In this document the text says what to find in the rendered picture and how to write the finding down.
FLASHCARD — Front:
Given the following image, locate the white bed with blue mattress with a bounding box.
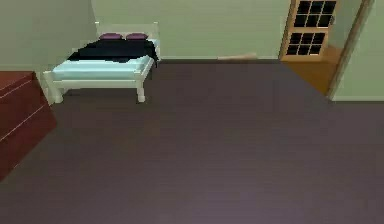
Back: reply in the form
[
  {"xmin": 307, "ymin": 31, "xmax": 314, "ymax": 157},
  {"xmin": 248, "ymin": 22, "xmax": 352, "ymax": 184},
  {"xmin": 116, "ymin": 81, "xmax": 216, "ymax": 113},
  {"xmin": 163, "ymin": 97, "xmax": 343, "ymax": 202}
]
[{"xmin": 42, "ymin": 21, "xmax": 162, "ymax": 104}]

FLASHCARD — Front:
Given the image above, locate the dark red chest of drawers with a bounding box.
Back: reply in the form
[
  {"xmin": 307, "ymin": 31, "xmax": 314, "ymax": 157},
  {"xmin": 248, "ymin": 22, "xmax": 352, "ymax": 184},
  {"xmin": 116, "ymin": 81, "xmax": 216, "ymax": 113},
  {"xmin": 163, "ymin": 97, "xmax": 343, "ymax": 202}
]
[{"xmin": 0, "ymin": 70, "xmax": 58, "ymax": 183}]

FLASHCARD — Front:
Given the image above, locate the purple pillow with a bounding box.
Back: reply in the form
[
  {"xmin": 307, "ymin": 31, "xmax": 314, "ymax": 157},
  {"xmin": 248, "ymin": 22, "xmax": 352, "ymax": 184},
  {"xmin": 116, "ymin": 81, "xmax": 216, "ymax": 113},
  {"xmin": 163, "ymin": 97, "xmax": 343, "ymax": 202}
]
[
  {"xmin": 125, "ymin": 32, "xmax": 149, "ymax": 41},
  {"xmin": 99, "ymin": 32, "xmax": 126, "ymax": 41}
]

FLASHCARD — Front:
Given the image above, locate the wooden door with glass panes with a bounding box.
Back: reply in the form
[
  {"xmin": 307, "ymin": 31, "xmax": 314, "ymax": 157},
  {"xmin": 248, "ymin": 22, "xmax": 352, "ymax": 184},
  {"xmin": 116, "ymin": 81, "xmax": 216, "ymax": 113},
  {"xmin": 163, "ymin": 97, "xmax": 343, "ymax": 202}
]
[{"xmin": 278, "ymin": 0, "xmax": 343, "ymax": 63}]

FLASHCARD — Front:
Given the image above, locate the tan baseball bat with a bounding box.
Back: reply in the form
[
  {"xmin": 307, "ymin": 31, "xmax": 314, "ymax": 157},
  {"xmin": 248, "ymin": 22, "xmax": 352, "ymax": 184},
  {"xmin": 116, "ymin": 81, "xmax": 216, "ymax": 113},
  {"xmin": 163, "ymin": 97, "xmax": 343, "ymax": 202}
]
[{"xmin": 217, "ymin": 52, "xmax": 258, "ymax": 62}]

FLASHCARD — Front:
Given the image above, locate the black blanket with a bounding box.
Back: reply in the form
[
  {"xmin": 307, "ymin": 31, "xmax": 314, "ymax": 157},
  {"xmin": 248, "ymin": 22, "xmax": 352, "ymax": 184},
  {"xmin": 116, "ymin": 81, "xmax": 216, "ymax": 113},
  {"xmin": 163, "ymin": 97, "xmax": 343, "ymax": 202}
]
[{"xmin": 67, "ymin": 38, "xmax": 160, "ymax": 69}]

